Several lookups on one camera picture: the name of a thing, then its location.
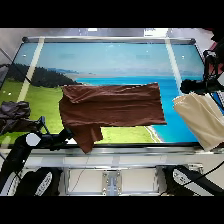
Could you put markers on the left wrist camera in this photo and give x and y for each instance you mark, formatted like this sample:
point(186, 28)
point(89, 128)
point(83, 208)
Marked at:
point(41, 122)

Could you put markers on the silver frame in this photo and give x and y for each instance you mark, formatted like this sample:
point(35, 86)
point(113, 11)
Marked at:
point(111, 183)

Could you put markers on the brown T-shirt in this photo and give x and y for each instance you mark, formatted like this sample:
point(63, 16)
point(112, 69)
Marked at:
point(113, 106)

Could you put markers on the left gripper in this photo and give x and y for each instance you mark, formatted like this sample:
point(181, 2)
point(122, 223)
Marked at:
point(61, 137)

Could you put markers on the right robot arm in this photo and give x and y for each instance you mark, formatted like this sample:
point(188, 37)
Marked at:
point(213, 85)

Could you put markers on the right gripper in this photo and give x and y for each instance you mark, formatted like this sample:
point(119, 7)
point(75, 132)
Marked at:
point(189, 86)

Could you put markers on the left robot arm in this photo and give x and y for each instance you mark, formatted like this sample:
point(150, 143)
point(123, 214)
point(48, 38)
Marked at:
point(20, 156)

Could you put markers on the cream garment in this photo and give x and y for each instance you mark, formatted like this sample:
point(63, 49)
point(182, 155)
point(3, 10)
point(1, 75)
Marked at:
point(200, 116)

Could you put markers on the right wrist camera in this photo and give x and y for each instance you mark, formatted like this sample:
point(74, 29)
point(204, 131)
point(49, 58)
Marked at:
point(209, 61)

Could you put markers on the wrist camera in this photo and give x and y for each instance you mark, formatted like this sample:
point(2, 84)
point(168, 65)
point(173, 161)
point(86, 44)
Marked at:
point(41, 122)
point(209, 61)

